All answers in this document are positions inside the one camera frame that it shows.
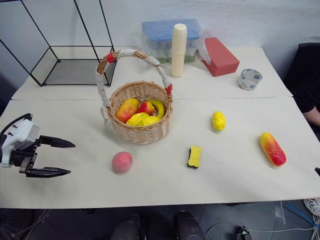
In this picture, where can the yellow black sponge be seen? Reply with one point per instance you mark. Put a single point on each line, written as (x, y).
(194, 156)

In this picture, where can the yellow starfruit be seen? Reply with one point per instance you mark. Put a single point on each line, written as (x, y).
(141, 120)

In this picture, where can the pink peach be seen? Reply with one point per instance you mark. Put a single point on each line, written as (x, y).
(122, 162)

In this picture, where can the clear tape roll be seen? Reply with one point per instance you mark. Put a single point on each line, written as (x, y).
(249, 79)

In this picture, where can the yellow green banana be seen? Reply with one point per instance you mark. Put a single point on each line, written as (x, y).
(160, 108)

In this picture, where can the cream plastic bottle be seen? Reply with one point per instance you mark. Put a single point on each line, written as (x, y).
(178, 50)

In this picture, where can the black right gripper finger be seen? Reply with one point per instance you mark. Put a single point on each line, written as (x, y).
(318, 172)

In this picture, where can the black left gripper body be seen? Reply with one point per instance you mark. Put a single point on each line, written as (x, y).
(25, 157)

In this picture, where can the clear box with blue lid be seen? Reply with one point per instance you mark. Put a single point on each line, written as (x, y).
(160, 33)

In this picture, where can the person in black shirt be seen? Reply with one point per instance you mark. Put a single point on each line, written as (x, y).
(306, 72)

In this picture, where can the yellow lemon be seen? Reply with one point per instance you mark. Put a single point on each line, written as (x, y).
(218, 121)

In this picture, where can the orange yellow mango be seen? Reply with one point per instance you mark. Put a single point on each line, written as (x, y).
(127, 110)

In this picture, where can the small black white device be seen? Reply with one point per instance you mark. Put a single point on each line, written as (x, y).
(243, 233)

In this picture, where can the red apple in basket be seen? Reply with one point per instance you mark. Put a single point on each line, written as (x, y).
(147, 108)

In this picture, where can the long red yellow mango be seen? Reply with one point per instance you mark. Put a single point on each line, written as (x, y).
(272, 149)

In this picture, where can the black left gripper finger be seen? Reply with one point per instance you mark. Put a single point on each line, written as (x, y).
(55, 141)
(47, 172)

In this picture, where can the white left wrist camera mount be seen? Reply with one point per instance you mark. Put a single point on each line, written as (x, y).
(22, 131)

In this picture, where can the clear plastic bag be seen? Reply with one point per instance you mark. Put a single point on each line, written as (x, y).
(203, 47)

